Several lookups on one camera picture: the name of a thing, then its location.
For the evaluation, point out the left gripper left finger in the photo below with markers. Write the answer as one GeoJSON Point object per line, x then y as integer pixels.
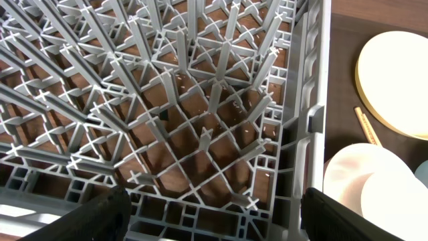
{"type": "Point", "coordinates": [105, 217]}

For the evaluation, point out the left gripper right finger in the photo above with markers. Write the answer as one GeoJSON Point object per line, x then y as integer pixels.
{"type": "Point", "coordinates": [324, 219]}

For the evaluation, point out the wooden chopstick left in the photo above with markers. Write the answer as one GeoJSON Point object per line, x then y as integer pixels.
{"type": "Point", "coordinates": [367, 128]}

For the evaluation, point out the pink bowl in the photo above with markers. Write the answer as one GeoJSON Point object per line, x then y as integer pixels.
{"type": "Point", "coordinates": [346, 173]}

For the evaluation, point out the yellow round plate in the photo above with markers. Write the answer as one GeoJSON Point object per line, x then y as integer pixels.
{"type": "Point", "coordinates": [391, 79]}

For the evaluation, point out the white cup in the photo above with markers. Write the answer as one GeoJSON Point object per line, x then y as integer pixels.
{"type": "Point", "coordinates": [397, 203]}

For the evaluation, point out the grey plastic dish rack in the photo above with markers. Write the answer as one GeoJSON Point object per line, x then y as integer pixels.
{"type": "Point", "coordinates": [210, 113]}

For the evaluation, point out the light blue bowl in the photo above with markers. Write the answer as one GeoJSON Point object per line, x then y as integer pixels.
{"type": "Point", "coordinates": [421, 173]}

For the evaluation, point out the brown serving tray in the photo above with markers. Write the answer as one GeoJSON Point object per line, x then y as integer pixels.
{"type": "Point", "coordinates": [347, 37]}

